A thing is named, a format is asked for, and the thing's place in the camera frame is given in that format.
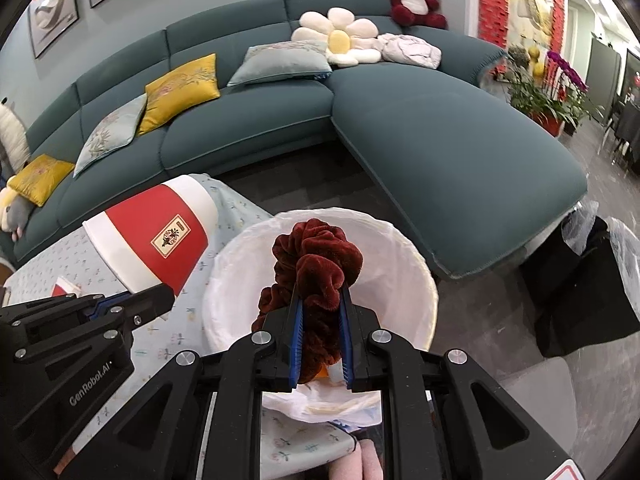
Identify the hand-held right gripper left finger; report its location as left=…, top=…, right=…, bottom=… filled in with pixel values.
left=54, top=294, right=307, bottom=480

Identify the red and white paper cup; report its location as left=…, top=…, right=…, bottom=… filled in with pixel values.
left=81, top=174, right=221, bottom=297

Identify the purple orchid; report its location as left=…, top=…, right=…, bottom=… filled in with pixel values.
left=546, top=50, right=590, bottom=93

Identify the dark dining chair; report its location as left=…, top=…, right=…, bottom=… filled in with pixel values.
left=602, top=100, right=640, bottom=171

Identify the white trash bin with liner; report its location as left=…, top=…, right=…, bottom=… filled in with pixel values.
left=202, top=207, right=440, bottom=428

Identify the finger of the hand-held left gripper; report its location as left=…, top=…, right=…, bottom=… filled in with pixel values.
left=0, top=282, right=177, bottom=357

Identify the red bordered wall painting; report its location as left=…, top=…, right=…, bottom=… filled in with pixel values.
left=475, top=0, right=571, bottom=61

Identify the pink fleece clothing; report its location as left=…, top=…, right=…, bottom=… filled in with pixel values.
left=325, top=437, right=386, bottom=480

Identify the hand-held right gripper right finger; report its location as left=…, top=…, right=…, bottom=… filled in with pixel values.
left=339, top=287, right=587, bottom=480

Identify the dark red velvet scrunchie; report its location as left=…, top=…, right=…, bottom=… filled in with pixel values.
left=257, top=217, right=363, bottom=386

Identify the white daisy flower pillow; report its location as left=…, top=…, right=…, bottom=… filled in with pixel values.
left=291, top=7, right=388, bottom=68

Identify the grey-blue embroidered cushion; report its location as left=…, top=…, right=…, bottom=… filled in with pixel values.
left=73, top=92, right=148, bottom=178
left=227, top=40, right=333, bottom=87

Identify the green potted plant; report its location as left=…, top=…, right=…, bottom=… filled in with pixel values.
left=505, top=47, right=601, bottom=136

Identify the black bin with clear bag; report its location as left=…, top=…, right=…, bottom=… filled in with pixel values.
left=520, top=200, right=640, bottom=358

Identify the small yellow embroidered cushion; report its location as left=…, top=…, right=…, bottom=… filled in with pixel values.
left=7, top=154, right=76, bottom=207

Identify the white long plush toy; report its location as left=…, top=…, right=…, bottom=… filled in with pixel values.
left=0, top=97, right=31, bottom=171

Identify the grey plush toy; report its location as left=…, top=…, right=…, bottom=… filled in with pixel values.
left=5, top=195, right=37, bottom=241

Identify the teal sectional sofa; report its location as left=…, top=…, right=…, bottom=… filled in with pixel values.
left=0, top=0, right=588, bottom=281

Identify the white folded quilt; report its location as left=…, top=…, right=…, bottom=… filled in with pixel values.
left=375, top=32, right=443, bottom=70

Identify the large yellow embroidered cushion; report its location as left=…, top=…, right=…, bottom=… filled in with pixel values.
left=137, top=53, right=221, bottom=136

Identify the floral light blue tablecloth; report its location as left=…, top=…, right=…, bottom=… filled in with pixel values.
left=0, top=172, right=361, bottom=480

